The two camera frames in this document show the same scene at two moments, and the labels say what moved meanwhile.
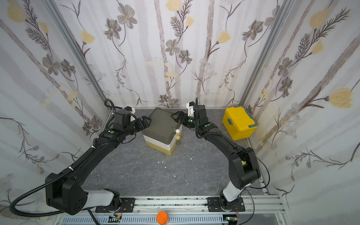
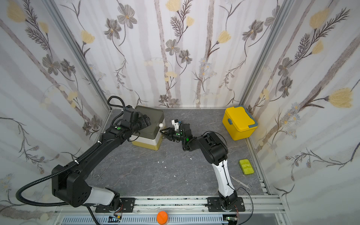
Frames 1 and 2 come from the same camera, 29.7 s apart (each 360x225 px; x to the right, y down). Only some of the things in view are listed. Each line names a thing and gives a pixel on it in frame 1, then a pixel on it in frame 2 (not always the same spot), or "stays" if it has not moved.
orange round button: [162, 217] stays
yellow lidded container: [239, 123] stays
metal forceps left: [100, 178] stays
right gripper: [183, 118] -> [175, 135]
